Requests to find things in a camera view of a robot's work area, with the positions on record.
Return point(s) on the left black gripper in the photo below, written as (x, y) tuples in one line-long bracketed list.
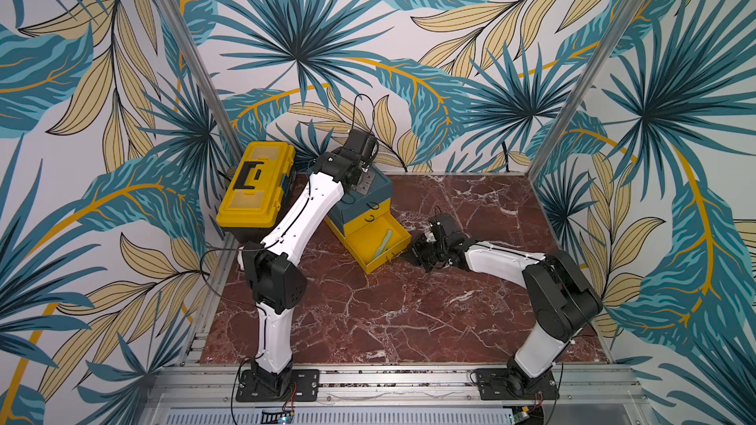
[(365, 187)]

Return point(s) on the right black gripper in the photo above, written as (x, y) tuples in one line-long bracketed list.
[(428, 248)]

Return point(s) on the yellow drawer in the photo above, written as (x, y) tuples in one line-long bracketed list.
[(364, 243), (366, 216)]

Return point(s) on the green knife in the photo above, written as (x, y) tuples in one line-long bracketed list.
[(384, 243)]

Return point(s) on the yellow bottom drawer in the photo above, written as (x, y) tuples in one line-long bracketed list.
[(364, 243)]

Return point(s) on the teal drawer cabinet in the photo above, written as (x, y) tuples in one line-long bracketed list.
[(350, 205)]

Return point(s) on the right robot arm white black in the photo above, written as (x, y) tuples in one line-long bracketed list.
[(562, 299)]

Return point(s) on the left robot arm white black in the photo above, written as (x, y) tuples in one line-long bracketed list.
[(271, 267)]

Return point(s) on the yellow black toolbox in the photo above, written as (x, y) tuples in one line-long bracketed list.
[(260, 187)]

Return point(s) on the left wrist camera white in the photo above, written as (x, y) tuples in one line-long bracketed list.
[(360, 147)]

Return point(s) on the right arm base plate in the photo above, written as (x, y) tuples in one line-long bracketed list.
[(503, 384)]

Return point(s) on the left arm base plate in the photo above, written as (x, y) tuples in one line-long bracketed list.
[(257, 385)]

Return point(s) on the aluminium front rail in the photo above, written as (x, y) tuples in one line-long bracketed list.
[(400, 394)]

